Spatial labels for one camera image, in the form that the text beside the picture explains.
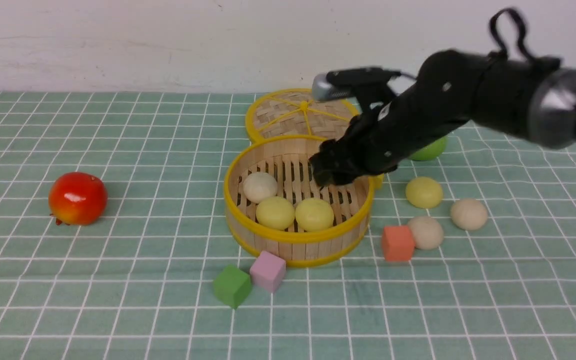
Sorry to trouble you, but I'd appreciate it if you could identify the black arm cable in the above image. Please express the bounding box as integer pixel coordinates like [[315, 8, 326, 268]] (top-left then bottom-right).
[[488, 7, 539, 63]]

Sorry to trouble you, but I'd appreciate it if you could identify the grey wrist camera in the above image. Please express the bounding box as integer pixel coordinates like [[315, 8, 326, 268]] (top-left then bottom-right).
[[311, 67, 403, 112]]

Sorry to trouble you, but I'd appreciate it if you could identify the green foam cube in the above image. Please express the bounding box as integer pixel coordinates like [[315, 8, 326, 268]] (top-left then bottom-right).
[[212, 264, 253, 310]]

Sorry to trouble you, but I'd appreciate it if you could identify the white bun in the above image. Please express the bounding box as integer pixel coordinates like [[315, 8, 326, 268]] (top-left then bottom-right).
[[450, 198, 489, 231], [406, 216, 444, 250], [243, 172, 278, 204]]

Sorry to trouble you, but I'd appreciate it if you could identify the woven bamboo steamer lid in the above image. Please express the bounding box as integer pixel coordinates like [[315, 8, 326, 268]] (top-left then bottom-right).
[[245, 88, 359, 142]]

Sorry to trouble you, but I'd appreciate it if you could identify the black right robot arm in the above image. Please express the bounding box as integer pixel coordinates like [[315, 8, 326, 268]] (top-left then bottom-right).
[[309, 50, 576, 187]]

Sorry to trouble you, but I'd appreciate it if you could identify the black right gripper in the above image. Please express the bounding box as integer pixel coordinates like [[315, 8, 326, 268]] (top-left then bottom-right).
[[310, 50, 482, 188]]

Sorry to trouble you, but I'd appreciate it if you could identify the green checkered tablecloth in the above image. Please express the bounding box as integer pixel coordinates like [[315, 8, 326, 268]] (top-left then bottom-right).
[[0, 92, 576, 360]]

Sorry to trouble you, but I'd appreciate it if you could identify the bamboo steamer tray yellow rim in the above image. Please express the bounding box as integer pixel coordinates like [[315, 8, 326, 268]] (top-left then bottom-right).
[[222, 135, 377, 268]]

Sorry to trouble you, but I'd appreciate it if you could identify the pink foam cube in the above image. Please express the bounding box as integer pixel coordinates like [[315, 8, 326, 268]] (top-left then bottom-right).
[[249, 250, 287, 294]]

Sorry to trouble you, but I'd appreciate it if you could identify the red toy pomegranate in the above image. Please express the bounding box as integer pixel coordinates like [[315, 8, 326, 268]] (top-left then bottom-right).
[[48, 171, 108, 226]]

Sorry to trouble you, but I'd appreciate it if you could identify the green toy apple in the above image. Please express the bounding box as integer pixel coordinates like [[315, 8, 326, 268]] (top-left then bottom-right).
[[408, 136, 448, 162]]

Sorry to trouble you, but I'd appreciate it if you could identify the yellow foam block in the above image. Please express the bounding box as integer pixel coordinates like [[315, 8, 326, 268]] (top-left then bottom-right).
[[373, 174, 385, 190]]

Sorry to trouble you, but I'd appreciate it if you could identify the yellow bun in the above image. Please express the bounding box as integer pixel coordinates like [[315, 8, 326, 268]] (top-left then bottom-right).
[[255, 196, 295, 231], [295, 198, 335, 232], [405, 177, 444, 209]]

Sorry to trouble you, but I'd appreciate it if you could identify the orange foam cube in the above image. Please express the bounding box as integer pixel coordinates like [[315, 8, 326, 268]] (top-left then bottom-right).
[[381, 225, 416, 262]]

